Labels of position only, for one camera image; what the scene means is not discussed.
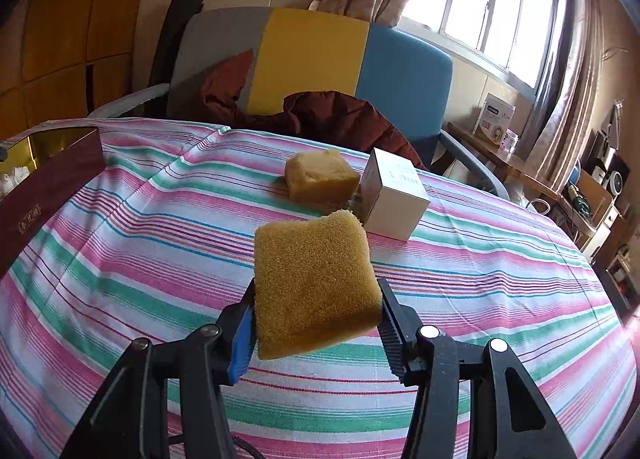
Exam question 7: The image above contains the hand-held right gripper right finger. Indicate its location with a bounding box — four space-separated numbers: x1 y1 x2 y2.
376 278 571 459

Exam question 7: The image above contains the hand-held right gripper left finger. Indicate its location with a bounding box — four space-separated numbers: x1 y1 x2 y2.
60 279 258 459

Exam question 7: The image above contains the small yellow sponge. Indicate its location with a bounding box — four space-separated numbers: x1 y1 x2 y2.
253 209 384 361

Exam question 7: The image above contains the dark red gift box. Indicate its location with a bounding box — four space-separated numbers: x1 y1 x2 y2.
0 125 107 281

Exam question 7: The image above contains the white cloth toy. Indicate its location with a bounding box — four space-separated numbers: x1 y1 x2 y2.
0 166 29 198

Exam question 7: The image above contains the pale cardboard box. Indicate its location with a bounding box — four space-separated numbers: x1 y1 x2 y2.
357 147 432 243

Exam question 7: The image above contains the striped bed sheet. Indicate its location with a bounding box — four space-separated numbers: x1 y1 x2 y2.
0 117 639 459

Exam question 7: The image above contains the large yellow sponge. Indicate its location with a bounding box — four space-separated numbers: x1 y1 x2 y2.
283 148 362 214

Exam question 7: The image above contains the wooden desk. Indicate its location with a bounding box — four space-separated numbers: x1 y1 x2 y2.
444 121 622 251

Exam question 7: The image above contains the dark red jacket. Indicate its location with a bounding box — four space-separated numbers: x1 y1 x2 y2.
199 49 429 173

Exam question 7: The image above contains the white printed carton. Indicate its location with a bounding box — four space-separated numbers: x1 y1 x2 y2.
471 92 519 146

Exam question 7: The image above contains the black speaker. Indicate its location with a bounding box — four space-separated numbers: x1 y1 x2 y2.
591 153 632 200

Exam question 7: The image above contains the grey yellow blue sofa chair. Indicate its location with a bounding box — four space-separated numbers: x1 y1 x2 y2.
89 6 512 200

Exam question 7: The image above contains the window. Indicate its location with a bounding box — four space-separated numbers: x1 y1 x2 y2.
400 0 564 90

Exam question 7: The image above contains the wooden wardrobe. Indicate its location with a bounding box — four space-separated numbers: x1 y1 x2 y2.
0 0 157 130

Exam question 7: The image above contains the black cable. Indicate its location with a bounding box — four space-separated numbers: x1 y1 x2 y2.
166 433 267 459

